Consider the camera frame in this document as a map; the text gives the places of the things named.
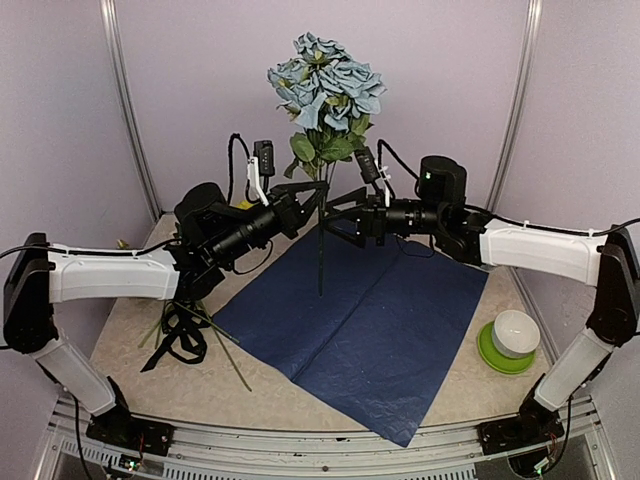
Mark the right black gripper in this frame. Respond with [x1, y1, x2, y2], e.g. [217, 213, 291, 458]
[320, 185, 447, 247]

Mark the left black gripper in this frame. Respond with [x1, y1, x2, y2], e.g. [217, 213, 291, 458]
[211, 179, 329, 266]

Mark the blue fake rose bunch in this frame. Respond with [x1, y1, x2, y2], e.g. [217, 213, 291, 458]
[264, 32, 389, 297]

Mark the blue wrapping paper sheet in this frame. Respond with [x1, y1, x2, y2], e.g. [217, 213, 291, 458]
[214, 230, 488, 447]

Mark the black ribbon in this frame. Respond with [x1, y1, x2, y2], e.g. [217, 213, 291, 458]
[140, 300, 210, 373]

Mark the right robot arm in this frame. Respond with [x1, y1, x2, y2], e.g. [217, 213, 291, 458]
[324, 156, 639, 455]

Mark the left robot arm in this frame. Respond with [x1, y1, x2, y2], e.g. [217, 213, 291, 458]
[3, 181, 328, 455]

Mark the yellow fake flower stem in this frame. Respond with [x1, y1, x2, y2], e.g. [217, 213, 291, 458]
[117, 200, 252, 250]

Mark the pink fake rose bunch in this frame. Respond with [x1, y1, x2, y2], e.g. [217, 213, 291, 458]
[138, 300, 252, 392]

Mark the white ceramic bowl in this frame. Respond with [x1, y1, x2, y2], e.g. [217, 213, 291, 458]
[491, 310, 541, 359]

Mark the green plate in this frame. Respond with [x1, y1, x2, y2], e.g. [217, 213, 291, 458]
[477, 322, 536, 375]

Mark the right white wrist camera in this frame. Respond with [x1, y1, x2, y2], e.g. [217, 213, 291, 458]
[354, 147, 391, 207]

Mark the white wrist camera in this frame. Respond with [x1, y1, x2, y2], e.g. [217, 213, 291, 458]
[245, 140, 275, 206]
[354, 147, 391, 207]

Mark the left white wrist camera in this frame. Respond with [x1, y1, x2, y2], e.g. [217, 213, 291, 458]
[245, 140, 275, 206]

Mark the left aluminium frame post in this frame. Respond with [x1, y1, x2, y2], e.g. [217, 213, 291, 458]
[99, 0, 163, 222]

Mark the aluminium frame post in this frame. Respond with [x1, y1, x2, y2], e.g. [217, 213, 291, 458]
[99, 0, 163, 222]
[485, 0, 543, 212]

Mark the right aluminium frame post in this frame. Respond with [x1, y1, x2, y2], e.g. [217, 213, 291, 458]
[485, 0, 543, 212]

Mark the front aluminium rail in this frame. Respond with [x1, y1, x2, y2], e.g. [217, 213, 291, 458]
[32, 397, 620, 479]

